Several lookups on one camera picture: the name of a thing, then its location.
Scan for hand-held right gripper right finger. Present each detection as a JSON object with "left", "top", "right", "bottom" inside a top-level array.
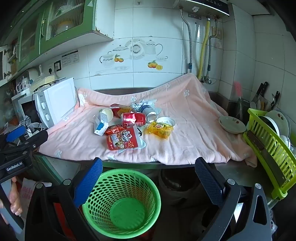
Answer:
[{"left": 194, "top": 157, "right": 272, "bottom": 241}]

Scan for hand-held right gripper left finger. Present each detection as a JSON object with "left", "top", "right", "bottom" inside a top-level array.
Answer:
[{"left": 24, "top": 158, "right": 103, "bottom": 241}]

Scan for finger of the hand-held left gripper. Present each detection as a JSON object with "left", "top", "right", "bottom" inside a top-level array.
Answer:
[
  {"left": 20, "top": 129, "right": 49, "bottom": 152},
  {"left": 6, "top": 126, "right": 26, "bottom": 143}
]

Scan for green plastic basket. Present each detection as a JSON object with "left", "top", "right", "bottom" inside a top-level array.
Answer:
[{"left": 82, "top": 169, "right": 162, "bottom": 235}]

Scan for red cartoon snack packet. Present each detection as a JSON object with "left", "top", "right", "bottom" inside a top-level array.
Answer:
[{"left": 106, "top": 126, "right": 139, "bottom": 151}]

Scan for clear blue plastic wrapper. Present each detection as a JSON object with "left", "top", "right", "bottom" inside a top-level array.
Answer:
[{"left": 94, "top": 117, "right": 109, "bottom": 136}]

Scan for orange snack packet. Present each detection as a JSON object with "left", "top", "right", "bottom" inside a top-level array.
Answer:
[{"left": 104, "top": 125, "right": 126, "bottom": 136}]

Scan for white paper cup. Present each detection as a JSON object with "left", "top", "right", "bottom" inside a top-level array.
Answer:
[{"left": 99, "top": 108, "right": 114, "bottom": 122}]

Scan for yellow drink pouch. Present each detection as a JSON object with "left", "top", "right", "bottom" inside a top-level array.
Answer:
[{"left": 147, "top": 122, "right": 174, "bottom": 139}]

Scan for white plastic lid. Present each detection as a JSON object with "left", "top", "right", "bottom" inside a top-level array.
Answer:
[{"left": 156, "top": 116, "right": 176, "bottom": 128}]

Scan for red soda can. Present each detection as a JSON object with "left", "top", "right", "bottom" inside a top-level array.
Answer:
[{"left": 121, "top": 112, "right": 147, "bottom": 127}]

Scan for tea bottle red gold label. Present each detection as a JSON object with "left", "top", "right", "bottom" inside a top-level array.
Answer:
[{"left": 110, "top": 104, "right": 132, "bottom": 116}]

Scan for silver and blue can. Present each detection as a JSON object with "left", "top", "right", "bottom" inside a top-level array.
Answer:
[{"left": 141, "top": 105, "right": 158, "bottom": 123}]

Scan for foil-lined paper wrapper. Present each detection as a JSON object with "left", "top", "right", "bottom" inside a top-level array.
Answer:
[{"left": 131, "top": 98, "right": 160, "bottom": 113}]

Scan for person's left hand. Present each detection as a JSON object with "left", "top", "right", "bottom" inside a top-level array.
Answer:
[{"left": 9, "top": 177, "right": 23, "bottom": 215}]

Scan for white bag red print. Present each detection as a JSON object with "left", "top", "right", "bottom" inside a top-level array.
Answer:
[{"left": 20, "top": 178, "right": 52, "bottom": 207}]

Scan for red plastic stool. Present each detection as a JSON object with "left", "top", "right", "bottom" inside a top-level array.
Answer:
[{"left": 54, "top": 202, "right": 68, "bottom": 235}]

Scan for white microwave with knobs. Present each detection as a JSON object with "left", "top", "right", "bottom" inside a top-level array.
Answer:
[{"left": 34, "top": 77, "right": 78, "bottom": 128}]

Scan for white flowered teapot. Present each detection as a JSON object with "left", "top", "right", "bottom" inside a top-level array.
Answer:
[{"left": 16, "top": 76, "right": 30, "bottom": 92}]

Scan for pink blanket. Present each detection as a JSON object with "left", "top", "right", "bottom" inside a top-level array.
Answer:
[{"left": 38, "top": 74, "right": 258, "bottom": 167}]

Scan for white bowl red print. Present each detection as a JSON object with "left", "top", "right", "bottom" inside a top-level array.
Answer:
[{"left": 218, "top": 116, "right": 247, "bottom": 134}]

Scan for green dish rack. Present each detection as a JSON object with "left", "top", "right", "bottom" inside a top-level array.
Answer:
[{"left": 243, "top": 108, "right": 296, "bottom": 200}]

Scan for white plate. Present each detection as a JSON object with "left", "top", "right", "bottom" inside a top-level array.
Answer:
[{"left": 265, "top": 110, "right": 289, "bottom": 137}]

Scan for pink brush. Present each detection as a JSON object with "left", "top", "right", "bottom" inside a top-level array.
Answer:
[{"left": 233, "top": 81, "right": 243, "bottom": 98}]

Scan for tangle of cables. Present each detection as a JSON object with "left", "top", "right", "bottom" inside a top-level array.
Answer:
[{"left": 22, "top": 116, "right": 43, "bottom": 138}]

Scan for cleaver with brown handle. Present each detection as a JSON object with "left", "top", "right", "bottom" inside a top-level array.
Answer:
[{"left": 246, "top": 130, "right": 287, "bottom": 187}]

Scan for white wall label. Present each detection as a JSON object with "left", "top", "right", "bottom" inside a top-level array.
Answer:
[{"left": 61, "top": 50, "right": 80, "bottom": 66}]

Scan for black handled knife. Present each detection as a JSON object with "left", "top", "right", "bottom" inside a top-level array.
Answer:
[
  {"left": 270, "top": 91, "right": 281, "bottom": 109},
  {"left": 251, "top": 82, "right": 269, "bottom": 109}
]

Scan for green wall cabinet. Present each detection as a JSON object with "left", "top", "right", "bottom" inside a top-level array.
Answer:
[{"left": 0, "top": 0, "right": 115, "bottom": 77}]

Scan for steel flexible hose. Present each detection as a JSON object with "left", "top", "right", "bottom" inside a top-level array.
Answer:
[
  {"left": 180, "top": 8, "right": 193, "bottom": 75},
  {"left": 203, "top": 20, "right": 220, "bottom": 84}
]

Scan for yellow gas hose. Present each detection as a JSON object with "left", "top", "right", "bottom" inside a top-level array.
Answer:
[{"left": 196, "top": 20, "right": 211, "bottom": 79}]

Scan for wall water heater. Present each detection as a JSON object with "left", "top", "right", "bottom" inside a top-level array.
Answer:
[{"left": 172, "top": 0, "right": 230, "bottom": 17}]

